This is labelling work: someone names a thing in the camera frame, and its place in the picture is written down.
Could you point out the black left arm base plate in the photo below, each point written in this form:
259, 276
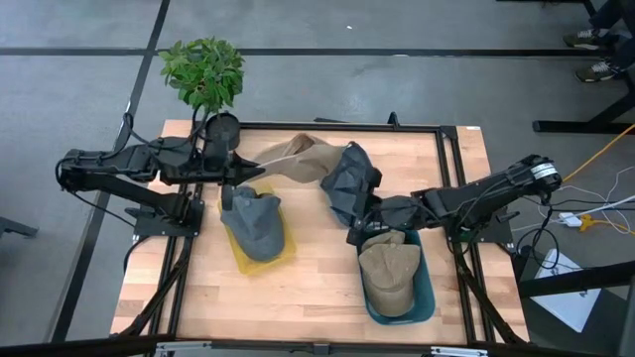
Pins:
164, 228

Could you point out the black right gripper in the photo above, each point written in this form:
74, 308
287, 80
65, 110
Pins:
402, 213

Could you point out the white flat box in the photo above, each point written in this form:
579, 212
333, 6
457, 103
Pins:
570, 307

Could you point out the black desk stand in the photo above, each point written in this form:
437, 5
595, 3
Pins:
570, 127

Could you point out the silver metal bracket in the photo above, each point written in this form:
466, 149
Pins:
459, 352
183, 345

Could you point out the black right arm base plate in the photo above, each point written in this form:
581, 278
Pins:
498, 233

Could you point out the teal plastic bin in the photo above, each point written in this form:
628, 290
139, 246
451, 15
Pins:
426, 297

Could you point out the grey furniture foot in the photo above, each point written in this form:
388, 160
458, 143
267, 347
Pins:
15, 227

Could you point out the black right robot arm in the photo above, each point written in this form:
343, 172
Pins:
486, 198

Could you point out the yellow plastic bin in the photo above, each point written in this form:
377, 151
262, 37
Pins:
253, 269

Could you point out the person's leg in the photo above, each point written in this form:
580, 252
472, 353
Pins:
612, 12
626, 49

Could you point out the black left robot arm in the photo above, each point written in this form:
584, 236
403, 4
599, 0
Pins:
124, 158

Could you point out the black desk bar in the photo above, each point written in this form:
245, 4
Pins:
570, 285

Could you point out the black aluminium rig frame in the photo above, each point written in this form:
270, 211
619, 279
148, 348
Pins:
421, 128

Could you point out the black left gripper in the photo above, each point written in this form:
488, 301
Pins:
220, 166

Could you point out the person's shoe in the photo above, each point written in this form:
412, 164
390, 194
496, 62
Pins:
597, 72
583, 38

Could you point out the yellow plug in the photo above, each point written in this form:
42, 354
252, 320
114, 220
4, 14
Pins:
587, 223

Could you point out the dark grey baseball cap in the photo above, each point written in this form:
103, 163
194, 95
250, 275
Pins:
349, 183

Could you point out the green plant in black pot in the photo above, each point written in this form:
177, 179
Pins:
206, 74

